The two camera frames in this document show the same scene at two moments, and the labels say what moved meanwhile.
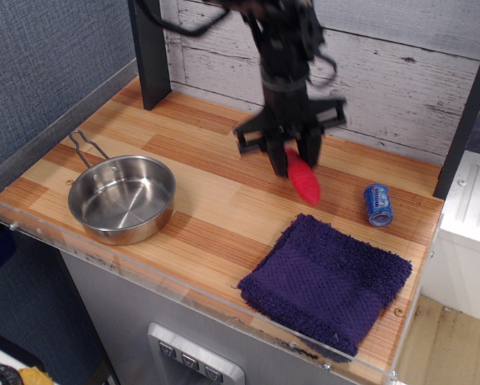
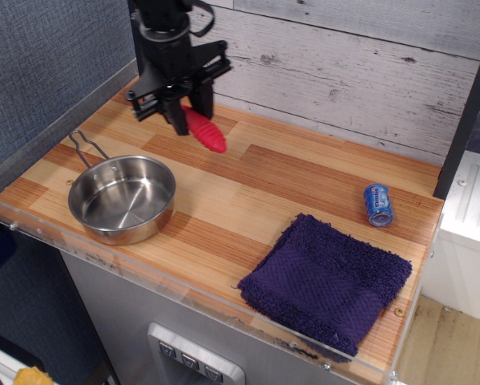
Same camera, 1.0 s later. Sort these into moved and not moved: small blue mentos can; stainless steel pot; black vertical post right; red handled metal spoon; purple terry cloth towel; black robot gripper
Moved: black robot gripper; red handled metal spoon
Not moved: purple terry cloth towel; black vertical post right; stainless steel pot; small blue mentos can
